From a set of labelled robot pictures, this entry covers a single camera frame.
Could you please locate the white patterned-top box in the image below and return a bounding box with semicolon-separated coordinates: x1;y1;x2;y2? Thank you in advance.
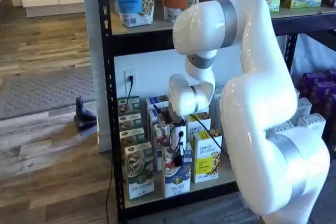
272;121;295;136
211;87;224;130
297;97;312;121
297;113;327;137

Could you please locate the black metal shelf rack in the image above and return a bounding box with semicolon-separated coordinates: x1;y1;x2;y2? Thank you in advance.
96;0;336;224

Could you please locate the black power cord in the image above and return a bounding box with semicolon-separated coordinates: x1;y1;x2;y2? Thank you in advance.
104;76;134;224

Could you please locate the dark blue seal figurine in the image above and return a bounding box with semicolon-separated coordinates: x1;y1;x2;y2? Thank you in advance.
74;97;97;131

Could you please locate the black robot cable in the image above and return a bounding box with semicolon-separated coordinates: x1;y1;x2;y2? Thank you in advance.
153;104;229;154

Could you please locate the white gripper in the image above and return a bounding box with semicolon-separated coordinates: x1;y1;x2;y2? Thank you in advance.
169;125;188;167

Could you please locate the blue and white oatmeal box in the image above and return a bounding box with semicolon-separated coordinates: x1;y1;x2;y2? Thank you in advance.
152;122;169;172
162;141;192;199

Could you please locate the green and white oatmeal box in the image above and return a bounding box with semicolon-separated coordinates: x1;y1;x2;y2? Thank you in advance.
119;127;145;149
118;113;143;132
123;141;155;200
117;96;141;117

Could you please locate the grey floor mat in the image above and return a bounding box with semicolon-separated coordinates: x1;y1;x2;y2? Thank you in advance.
0;65;96;121

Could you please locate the yellow and white granola box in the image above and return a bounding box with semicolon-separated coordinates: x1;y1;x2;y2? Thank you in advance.
193;129;223;184
185;112;212;154

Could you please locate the white wall outlet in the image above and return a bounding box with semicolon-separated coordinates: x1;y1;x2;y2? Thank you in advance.
124;69;137;94

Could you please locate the blue-top white granola box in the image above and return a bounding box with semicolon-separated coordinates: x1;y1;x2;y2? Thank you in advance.
145;94;170;111
148;108;164;125

